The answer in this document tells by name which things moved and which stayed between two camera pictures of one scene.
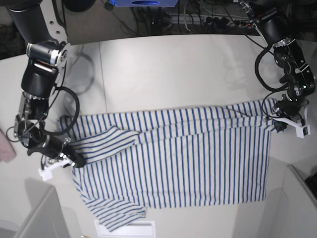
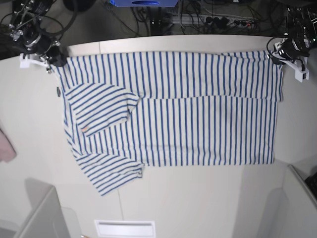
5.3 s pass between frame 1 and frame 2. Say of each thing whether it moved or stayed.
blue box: stayed
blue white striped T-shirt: moved
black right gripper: moved
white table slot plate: stayed
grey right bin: stayed
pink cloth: stayed
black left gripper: moved
